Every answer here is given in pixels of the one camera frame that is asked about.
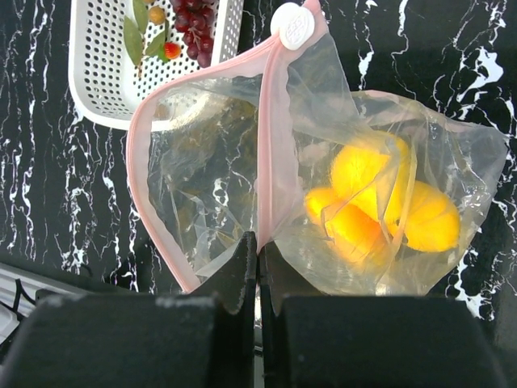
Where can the clear pink-dotted zip bag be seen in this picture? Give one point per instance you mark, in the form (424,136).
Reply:
(201,185)

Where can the white perforated plastic basket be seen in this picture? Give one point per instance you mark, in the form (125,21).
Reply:
(107,88)

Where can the small brown nut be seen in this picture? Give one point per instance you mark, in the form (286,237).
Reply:
(157,15)

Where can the small red strawberry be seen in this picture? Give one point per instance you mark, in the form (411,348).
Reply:
(171,51)

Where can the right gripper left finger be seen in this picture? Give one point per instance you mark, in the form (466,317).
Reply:
(201,339)

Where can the dark red grape bunch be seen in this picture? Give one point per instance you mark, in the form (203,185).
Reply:
(194,19)

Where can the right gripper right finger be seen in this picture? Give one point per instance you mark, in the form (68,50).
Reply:
(315,340)

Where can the yellow lemon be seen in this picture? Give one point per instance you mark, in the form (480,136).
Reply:
(433,221)
(372,173)

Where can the orange mango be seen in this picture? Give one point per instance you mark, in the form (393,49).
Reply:
(356,237)

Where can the green leaf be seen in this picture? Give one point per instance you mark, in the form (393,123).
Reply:
(134,33)

